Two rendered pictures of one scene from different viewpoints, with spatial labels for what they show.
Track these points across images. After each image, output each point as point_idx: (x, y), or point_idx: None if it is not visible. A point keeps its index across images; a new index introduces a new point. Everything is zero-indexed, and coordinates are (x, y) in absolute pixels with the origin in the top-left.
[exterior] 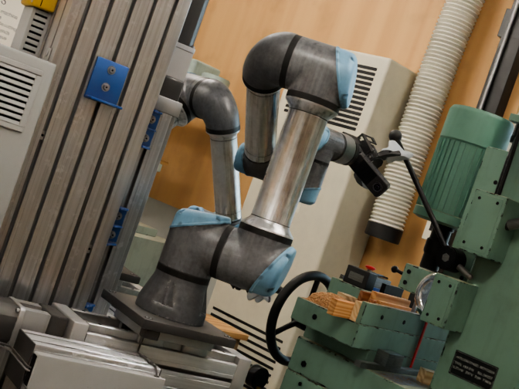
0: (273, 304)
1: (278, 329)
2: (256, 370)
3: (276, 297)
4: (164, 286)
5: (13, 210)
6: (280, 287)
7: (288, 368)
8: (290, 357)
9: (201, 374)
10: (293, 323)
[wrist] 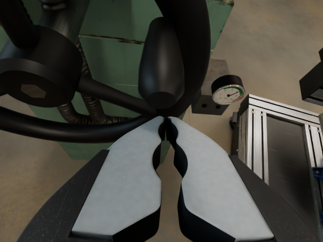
0: (207, 68)
1: (146, 102)
2: (242, 81)
3: (209, 50)
4: None
5: None
6: (174, 39)
7: (212, 49)
8: (79, 127)
9: None
10: (98, 81)
